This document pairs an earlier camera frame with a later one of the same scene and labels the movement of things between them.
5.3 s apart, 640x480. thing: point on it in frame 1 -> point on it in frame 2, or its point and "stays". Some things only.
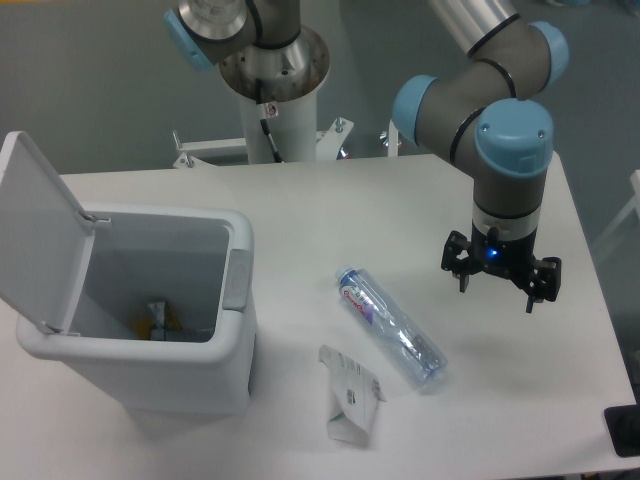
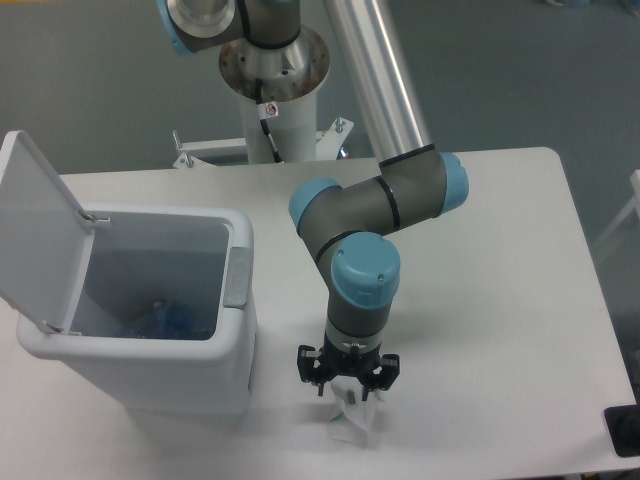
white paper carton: [357, 394] stays
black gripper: [537, 278] -> [350, 364]
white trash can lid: [46, 238] stays
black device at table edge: [623, 424] stays
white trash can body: [199, 261] stays
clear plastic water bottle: [410, 347] -> [168, 321]
